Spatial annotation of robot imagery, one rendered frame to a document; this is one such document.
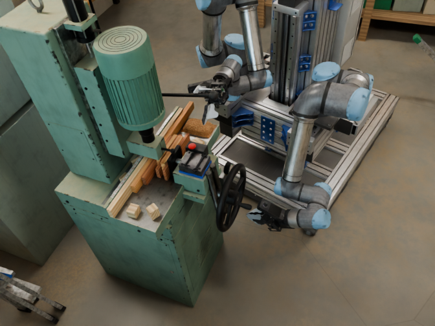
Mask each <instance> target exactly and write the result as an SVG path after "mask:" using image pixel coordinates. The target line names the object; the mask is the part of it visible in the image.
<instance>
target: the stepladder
mask: <svg viewBox="0 0 435 326"><path fill-rule="evenodd" d="M15 274H16V273H15V272H14V271H12V270H9V269H6V268H3V267H1V266H0V298H1V299H2V300H4V301H6V302H8V303H9V304H11V305H13V306H15V307H17V309H18V310H19V311H23V312H31V311H32V310H33V311H34V312H36V313H38V314H39V315H41V316H43V317H45V318H46V319H47V320H49V321H51V322H52V323H54V324H57V322H58V321H59V319H57V318H55V317H54V316H52V315H51V314H49V313H45V312H43V311H42V310H40V309H38V308H37V307H35V306H33V305H31V304H30V303H28V302H27V301H29V302H31V303H33V302H34V301H39V299H41V300H43V301H45V302H47V303H48V304H50V305H52V306H53V307H55V308H57V309H59V310H61V311H62V312H64V311H65V309H66V307H65V306H63V305H61V304H60V303H58V302H56V301H52V300H50V299H49V298H46V297H45V296H42V295H41V294H40V292H41V290H42V288H41V287H40V286H37V285H34V284H32V283H29V282H26V281H23V280H21V279H18V278H15V277H14V276H15Z"/></svg>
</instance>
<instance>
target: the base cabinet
mask: <svg viewBox="0 0 435 326"><path fill-rule="evenodd" d="M62 204H63V205H64V207H65V209H66V210H67V212H68V213H69V215H70V216H71V218H72V220H73V221H74V223H75V225H76V226H77V227H78V229H79V231H80V232H81V234H82V235H83V237H84V239H85V240H86V242H87V244H88V245H89V246H90V248H91V250H92V251H93V253H94V255H95V256H96V258H97V259H98V261H99V262H100V264H101V265H102V267H103V269H104V270H105V271H106V273H108V274H111V275H112V276H115V277H118V278H120V279H123V280H125V281H128V282H130V283H133V284H135V285H138V286H140V287H143V288H146V289H148V290H150V291H153V292H156V293H158V294H160V295H163V296H166V297H167V298H170V299H173V300H176V301H178V302H180V303H183V304H185V305H188V306H190V307H194V305H195V303H196V301H197V299H198V297H199V295H200V292H201V290H202V288H203V285H204V284H205V281H206V279H207V277H208V275H209V272H210V270H211V268H212V265H213V264H214V261H215V260H216V257H217V255H218V253H219V250H220V248H221V246H222V244H223V232H220V231H219V230H218V228H217V226H216V209H215V206H214V202H213V199H212V196H210V195H209V196H208V199H207V200H206V202H205V204H201V203H199V202H196V201H195V202H194V204H193V206H192V208H191V209H190V211H189V213H188V215H187V216H186V219H185V220H184V222H183V224H182V226H181V228H180V229H179V231H178V233H177V235H176V236H175V239H174V240H173V241H172V240H169V239H167V238H164V237H160V239H159V240H158V241H157V240H154V239H152V238H149V237H146V236H143V235H141V234H137V233H135V232H131V231H129V230H126V229H123V228H120V227H117V226H115V225H112V224H111V223H110V221H109V219H108V218H106V217H103V216H101V215H97V214H95V213H91V212H89V211H86V210H83V209H80V208H77V207H74V206H71V205H69V204H65V203H62Z"/></svg>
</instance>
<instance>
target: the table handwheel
mask: <svg viewBox="0 0 435 326"><path fill-rule="evenodd" d="M238 171H240V179H239V181H238V183H237V185H236V187H235V188H234V190H230V187H231V184H232V181H233V180H234V177H235V176H236V174H237V172H238ZM246 177H247V173H246V169H245V166H244V165H243V164H241V163H238V164H236V165H235V166H233V167H232V169H231V170H230V172H229V174H228V175H227V177H226V179H225V182H224V184H223V187H222V190H219V189H217V188H216V191H217V197H218V198H219V200H218V204H217V212H216V226H217V228H218V230H219V231H220V232H226V231H227V230H228V229H229V228H230V227H231V226H232V224H233V222H234V220H235V218H236V216H237V214H238V212H239V209H240V206H239V203H240V202H242V199H243V194H244V191H245V184H246ZM225 203H226V204H228V205H229V206H228V210H227V217H226V221H225V224H223V214H224V209H225ZM232 206H234V207H233V209H232Z"/></svg>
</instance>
